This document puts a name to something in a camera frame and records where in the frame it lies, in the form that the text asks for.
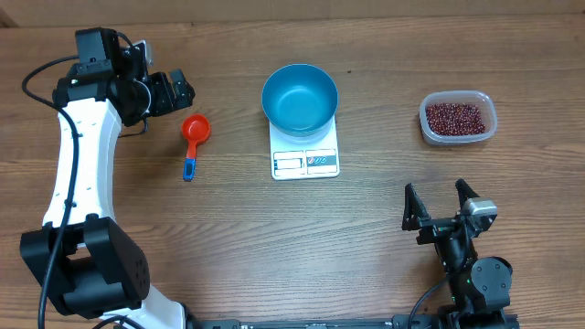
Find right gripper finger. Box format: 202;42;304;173
455;178;479;215
401;183;431;230

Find red scoop with blue handle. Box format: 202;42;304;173
181;114;211;182

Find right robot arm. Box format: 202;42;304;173
401;178;519;328

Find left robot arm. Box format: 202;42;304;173
20;27;197;328

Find blue bowl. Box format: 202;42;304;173
261;63;340;137

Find white kitchen scale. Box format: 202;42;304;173
269;117;341;181

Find clear plastic container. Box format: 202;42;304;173
419;90;497;146

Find red beans in container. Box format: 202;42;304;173
425;103;485;136

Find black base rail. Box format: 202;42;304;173
196;314;521;329

